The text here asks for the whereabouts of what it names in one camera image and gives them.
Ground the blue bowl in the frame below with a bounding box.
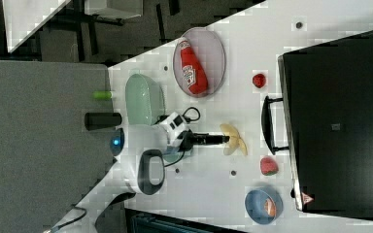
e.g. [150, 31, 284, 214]
[245, 186, 283, 225]

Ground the green perforated colander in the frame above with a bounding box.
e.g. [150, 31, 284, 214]
[125, 74, 165, 125]

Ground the black toaster oven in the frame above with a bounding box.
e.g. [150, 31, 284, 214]
[277, 30, 373, 220]

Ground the dark red plush strawberry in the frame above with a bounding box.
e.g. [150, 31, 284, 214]
[253, 74, 266, 88]

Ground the black cylinder table clamp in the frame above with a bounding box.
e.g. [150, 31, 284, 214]
[84, 113, 122, 131]

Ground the green mug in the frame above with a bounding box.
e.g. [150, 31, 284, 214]
[163, 150, 193, 163]

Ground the red plush ketchup bottle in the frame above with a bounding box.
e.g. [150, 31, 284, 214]
[179, 37, 208, 94]

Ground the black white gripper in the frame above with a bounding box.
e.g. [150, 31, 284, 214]
[158, 112, 229, 152]

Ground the orange ball in bowl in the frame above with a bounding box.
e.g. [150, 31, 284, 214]
[264, 198, 276, 217]

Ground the yellow plush banana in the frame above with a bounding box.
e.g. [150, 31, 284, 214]
[220, 123, 248, 156]

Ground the grey round plate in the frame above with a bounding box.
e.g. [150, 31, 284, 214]
[173, 27, 225, 98]

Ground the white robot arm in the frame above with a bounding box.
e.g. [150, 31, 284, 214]
[44, 112, 231, 233]

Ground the light red plush strawberry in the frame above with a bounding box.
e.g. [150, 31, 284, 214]
[260, 156, 279, 176]

